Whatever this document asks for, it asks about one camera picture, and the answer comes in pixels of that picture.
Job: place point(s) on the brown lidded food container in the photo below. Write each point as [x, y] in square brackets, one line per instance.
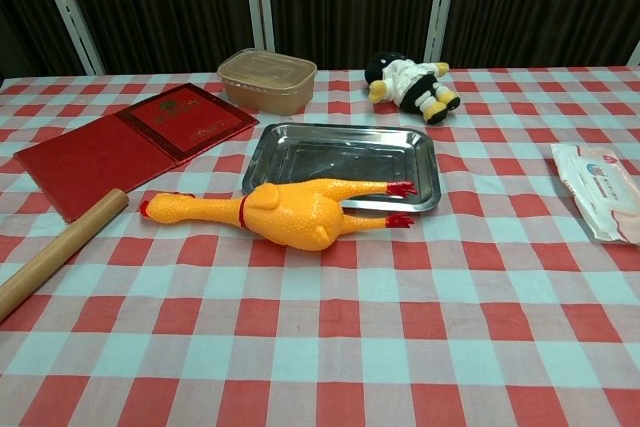
[270, 87]

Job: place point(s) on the white wet wipes pack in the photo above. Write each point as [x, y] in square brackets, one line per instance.
[600, 192]

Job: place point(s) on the red certificate folder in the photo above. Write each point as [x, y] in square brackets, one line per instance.
[100, 162]

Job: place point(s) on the wooden rolling pin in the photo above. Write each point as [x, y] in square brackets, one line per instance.
[60, 247]

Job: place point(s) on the yellow rubber chicken toy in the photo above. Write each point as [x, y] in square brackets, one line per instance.
[290, 217]

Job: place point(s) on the red white checkered tablecloth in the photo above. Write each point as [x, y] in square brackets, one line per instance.
[320, 347]

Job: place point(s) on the silver metal tray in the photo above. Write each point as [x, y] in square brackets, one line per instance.
[350, 157]

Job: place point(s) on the black white plush doll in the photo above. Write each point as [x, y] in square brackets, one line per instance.
[410, 82]

